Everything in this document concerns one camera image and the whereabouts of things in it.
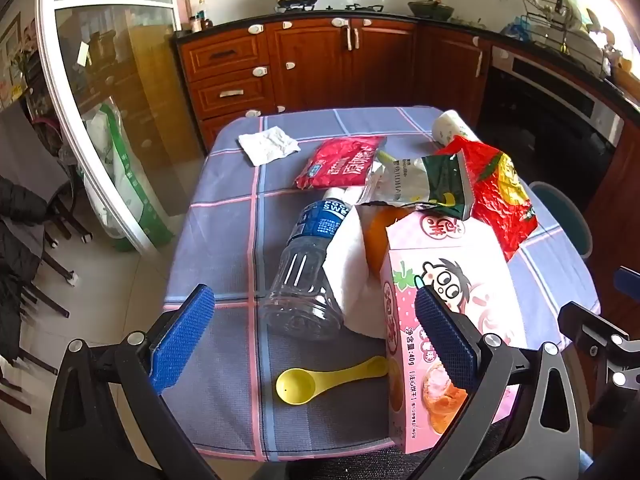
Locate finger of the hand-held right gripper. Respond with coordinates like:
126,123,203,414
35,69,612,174
557,301,640,361
614,266,640,303

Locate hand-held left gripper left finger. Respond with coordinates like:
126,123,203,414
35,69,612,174
45,284,222,480

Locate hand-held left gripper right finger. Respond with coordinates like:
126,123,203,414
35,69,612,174
414,284,582,480

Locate pink cookie box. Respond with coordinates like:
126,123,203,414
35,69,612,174
379,210,528,456

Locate teal plastic bin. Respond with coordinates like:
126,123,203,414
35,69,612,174
527,181,593,261

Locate large white paper towel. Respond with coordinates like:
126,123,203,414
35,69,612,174
320,205,396,338

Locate orange fruit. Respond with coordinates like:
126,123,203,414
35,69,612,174
362,207,416,276

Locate yellow plastic spoon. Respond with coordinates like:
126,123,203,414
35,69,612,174
276,355,390,405

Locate clear plastic bottle blue label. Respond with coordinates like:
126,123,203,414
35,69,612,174
257,186,363,343

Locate red and yellow crinkled bag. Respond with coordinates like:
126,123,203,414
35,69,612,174
434,135,540,263

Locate green and white snack bag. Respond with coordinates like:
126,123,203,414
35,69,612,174
356,150,473,222

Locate red chips bag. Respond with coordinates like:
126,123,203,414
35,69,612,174
294,136,388,191

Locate floral paper cup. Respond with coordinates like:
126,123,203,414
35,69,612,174
431,109,482,147

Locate blue plaid tablecloth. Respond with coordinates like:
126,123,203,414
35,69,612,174
161,105,601,466

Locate white and green sack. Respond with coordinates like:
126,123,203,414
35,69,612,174
82,102,176,253

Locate built-in black oven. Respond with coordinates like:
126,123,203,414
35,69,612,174
477,45,626,201

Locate small crumpled white tissue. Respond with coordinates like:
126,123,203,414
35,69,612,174
237,126,302,167

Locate dark cloth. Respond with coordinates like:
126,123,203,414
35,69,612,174
0,175,51,361

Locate white framed glass door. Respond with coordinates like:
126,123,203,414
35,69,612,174
35,0,211,256

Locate blue plastic bag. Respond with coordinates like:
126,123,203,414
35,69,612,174
502,16,531,41

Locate brown wooden kitchen cabinets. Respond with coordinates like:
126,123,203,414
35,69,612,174
175,14,640,321

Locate dark wok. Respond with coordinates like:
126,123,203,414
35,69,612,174
407,0,456,18

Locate black gas stove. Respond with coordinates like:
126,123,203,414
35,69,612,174
274,2,386,15

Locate wire dish rack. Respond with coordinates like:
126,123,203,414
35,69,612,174
521,0,618,78

